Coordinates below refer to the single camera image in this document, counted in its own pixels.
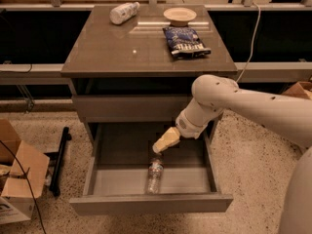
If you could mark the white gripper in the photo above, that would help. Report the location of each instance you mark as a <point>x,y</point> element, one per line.
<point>187,127</point>

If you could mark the clear plastic water bottle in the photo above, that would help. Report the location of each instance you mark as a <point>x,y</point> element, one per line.
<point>155,171</point>

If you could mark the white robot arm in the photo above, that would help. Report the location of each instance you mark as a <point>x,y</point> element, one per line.
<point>288,117</point>

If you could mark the closed grey top drawer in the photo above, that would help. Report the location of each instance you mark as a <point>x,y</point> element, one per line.
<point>129,108</point>

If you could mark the grey drawer cabinet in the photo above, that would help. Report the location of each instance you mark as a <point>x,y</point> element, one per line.
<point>134,59</point>

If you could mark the open grey middle drawer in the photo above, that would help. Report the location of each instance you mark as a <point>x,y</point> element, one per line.
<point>116,182</point>

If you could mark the white labelled bottle lying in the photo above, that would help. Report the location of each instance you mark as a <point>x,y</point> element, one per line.
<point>123,12</point>

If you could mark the blue chip bag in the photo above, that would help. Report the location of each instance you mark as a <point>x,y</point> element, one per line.
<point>184,43</point>

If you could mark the beige shallow bowl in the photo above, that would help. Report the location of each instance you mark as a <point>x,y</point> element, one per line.
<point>179,16</point>

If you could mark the grey metal railing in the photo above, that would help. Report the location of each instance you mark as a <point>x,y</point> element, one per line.
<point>256,72</point>

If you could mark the black metal bar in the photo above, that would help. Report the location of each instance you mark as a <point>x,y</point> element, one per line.
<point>58,156</point>

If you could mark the cardboard box right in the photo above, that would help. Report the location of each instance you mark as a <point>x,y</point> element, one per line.
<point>300,90</point>

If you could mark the open cardboard box left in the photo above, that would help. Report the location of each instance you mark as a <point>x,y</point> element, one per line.
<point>26,177</point>

